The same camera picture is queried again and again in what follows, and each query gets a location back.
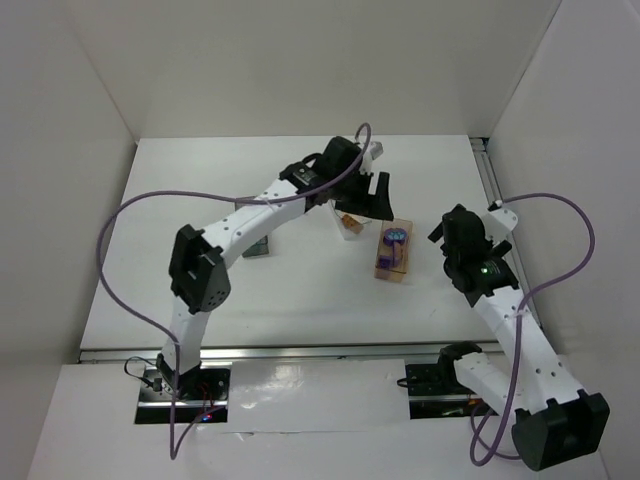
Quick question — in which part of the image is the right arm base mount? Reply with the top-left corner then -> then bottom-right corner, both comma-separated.
396,341 -> 488,420

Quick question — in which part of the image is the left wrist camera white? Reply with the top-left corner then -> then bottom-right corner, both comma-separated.
367,141 -> 384,160

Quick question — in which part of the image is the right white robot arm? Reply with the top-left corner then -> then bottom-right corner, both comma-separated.
429,202 -> 610,471

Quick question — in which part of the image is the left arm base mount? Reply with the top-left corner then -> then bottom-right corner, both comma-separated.
123,356 -> 231,425

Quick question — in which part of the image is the aluminium front rail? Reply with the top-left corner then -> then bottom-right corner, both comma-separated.
77,341 -> 454,364

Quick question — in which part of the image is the amber plastic container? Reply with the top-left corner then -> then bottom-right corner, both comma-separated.
374,218 -> 414,283

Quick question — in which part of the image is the purple arch lego brick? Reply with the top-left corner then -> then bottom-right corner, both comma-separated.
383,228 -> 408,263

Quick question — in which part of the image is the aluminium side rail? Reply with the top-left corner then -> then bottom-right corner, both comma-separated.
469,135 -> 544,331

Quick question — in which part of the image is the orange lego base plate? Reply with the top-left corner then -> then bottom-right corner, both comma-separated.
341,214 -> 364,235

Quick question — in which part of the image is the smoky grey plastic container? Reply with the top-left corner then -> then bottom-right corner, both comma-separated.
234,197 -> 274,259

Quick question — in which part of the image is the clear plastic container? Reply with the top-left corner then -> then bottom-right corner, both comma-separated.
330,204 -> 374,241

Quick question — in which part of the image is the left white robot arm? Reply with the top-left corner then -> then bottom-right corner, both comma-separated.
156,137 -> 394,394

